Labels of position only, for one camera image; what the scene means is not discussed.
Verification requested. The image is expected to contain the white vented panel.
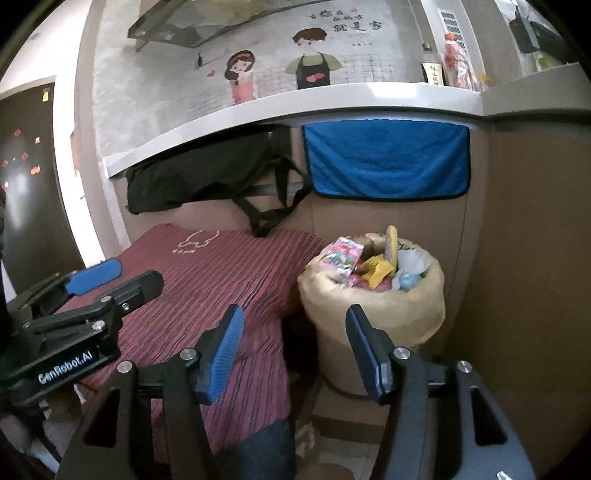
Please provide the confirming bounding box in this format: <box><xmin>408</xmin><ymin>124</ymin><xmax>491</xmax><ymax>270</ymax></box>
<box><xmin>436</xmin><ymin>9</ymin><xmax>462</xmax><ymax>47</ymax></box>

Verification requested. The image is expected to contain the red checked cloth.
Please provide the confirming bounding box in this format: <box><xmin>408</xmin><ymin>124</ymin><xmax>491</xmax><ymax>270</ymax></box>
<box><xmin>55</xmin><ymin>224</ymin><xmax>324</xmax><ymax>467</ymax></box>

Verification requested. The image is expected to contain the black fabric bag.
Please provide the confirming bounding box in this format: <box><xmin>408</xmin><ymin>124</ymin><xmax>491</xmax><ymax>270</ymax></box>
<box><xmin>126</xmin><ymin>124</ymin><xmax>313</xmax><ymax>238</ymax></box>

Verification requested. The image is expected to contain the group of red fridge magnets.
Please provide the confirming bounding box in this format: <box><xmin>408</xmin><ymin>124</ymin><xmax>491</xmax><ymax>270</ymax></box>
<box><xmin>0</xmin><ymin>129</ymin><xmax>43</xmax><ymax>190</ymax></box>

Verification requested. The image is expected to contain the cartoon wall sticker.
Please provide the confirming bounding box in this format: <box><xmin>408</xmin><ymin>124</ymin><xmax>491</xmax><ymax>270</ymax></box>
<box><xmin>95</xmin><ymin>0</ymin><xmax>422</xmax><ymax>158</ymax></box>

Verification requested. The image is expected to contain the white tissue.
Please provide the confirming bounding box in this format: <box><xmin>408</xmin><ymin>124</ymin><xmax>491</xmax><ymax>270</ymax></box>
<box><xmin>397</xmin><ymin>249</ymin><xmax>433</xmax><ymax>278</ymax></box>

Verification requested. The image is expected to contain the cardboard box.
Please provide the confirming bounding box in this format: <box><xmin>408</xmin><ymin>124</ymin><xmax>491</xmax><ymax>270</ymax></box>
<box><xmin>295</xmin><ymin>383</ymin><xmax>394</xmax><ymax>445</ymax></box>

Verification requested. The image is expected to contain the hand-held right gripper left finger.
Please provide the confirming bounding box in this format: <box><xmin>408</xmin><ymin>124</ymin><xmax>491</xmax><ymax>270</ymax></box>
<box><xmin>58</xmin><ymin>304</ymin><xmax>245</xmax><ymax>480</ymax></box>

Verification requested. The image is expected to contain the white trash bin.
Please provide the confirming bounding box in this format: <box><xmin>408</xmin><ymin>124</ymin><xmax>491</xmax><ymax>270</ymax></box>
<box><xmin>318</xmin><ymin>330</ymin><xmax>419</xmax><ymax>398</ymax></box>

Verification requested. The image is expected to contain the light blue wrapper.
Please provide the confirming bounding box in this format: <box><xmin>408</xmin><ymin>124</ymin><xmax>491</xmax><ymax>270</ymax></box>
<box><xmin>392</xmin><ymin>272</ymin><xmax>424</xmax><ymax>292</ymax></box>

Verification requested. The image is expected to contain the clear bottle with red contents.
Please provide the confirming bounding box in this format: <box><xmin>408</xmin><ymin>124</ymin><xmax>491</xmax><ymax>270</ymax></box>
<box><xmin>441</xmin><ymin>32</ymin><xmax>476</xmax><ymax>90</ymax></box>

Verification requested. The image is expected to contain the glass range hood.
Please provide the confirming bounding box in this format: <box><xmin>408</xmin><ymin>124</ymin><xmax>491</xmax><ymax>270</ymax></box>
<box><xmin>127</xmin><ymin>0</ymin><xmax>324</xmax><ymax>51</ymax></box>

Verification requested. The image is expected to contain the yellow wrapper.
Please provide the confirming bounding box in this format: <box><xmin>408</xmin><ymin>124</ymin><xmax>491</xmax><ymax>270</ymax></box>
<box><xmin>355</xmin><ymin>256</ymin><xmax>393</xmax><ymax>287</ymax></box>

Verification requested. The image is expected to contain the dark blue cloth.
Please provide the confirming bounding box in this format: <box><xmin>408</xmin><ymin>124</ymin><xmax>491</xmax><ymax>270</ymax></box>
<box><xmin>240</xmin><ymin>415</ymin><xmax>297</xmax><ymax>480</ymax></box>

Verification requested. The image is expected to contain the yellowish bin liner bag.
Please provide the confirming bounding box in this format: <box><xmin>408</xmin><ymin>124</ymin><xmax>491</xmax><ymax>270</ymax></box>
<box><xmin>298</xmin><ymin>233</ymin><xmax>446</xmax><ymax>348</ymax></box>

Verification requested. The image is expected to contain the green and white item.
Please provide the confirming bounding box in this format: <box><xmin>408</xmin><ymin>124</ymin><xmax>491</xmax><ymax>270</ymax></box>
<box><xmin>536</xmin><ymin>51</ymin><xmax>570</xmax><ymax>72</ymax></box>

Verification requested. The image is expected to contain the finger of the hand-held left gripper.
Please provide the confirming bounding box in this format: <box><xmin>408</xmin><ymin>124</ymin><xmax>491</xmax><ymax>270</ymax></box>
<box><xmin>9</xmin><ymin>258</ymin><xmax>123</xmax><ymax>320</ymax></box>
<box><xmin>21</xmin><ymin>270</ymin><xmax>164</xmax><ymax>343</ymax></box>

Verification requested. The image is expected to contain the dark bottle with white label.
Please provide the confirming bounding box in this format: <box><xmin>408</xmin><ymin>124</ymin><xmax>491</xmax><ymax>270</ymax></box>
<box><xmin>420</xmin><ymin>42</ymin><xmax>444</xmax><ymax>86</ymax></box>

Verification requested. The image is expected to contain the black wall rack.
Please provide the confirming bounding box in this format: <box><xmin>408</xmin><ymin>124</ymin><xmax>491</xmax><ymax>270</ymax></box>
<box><xmin>508</xmin><ymin>4</ymin><xmax>574</xmax><ymax>63</ymax></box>

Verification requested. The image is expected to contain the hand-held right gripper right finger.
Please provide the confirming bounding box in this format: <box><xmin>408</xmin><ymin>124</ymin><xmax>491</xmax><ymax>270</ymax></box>
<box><xmin>345</xmin><ymin>304</ymin><xmax>536</xmax><ymax>480</ymax></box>

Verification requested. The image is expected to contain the dark refrigerator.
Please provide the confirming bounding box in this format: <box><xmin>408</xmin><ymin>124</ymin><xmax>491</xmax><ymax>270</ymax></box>
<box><xmin>0</xmin><ymin>80</ymin><xmax>93</xmax><ymax>296</ymax></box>

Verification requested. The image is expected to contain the grey kitchen counter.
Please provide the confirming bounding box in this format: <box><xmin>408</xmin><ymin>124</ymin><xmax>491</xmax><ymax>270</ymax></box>
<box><xmin>102</xmin><ymin>60</ymin><xmax>591</xmax><ymax>180</ymax></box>

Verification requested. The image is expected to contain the blue towel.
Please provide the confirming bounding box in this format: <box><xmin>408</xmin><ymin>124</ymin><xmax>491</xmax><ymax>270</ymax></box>
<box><xmin>301</xmin><ymin>121</ymin><xmax>471</xmax><ymax>200</ymax></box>

